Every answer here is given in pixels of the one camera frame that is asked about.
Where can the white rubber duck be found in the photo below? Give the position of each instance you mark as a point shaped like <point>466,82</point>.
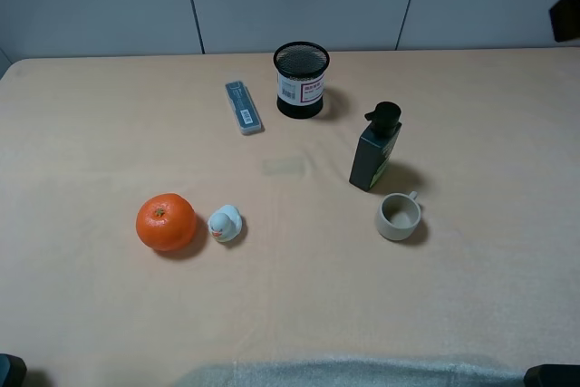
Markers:
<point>225,224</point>

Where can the orange mandarin fruit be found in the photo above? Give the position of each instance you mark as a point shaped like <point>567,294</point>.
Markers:
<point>166,222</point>

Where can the dark green pump bottle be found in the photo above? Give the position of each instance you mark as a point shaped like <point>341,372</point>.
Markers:
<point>375,145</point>

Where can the black mesh pen holder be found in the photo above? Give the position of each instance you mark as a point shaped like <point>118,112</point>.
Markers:
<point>300,70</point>

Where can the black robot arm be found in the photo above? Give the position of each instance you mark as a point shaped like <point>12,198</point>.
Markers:
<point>565,20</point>

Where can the beige ceramic cup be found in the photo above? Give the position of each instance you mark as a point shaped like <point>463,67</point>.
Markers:
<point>398,216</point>

